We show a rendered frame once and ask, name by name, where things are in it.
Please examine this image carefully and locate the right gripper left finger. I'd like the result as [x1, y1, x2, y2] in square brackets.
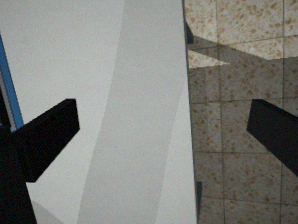
[0, 99, 80, 224]

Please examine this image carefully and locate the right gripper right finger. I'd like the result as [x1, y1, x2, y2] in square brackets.
[246, 99, 298, 177]

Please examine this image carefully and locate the blue flat mat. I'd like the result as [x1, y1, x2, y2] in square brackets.
[0, 35, 24, 129]

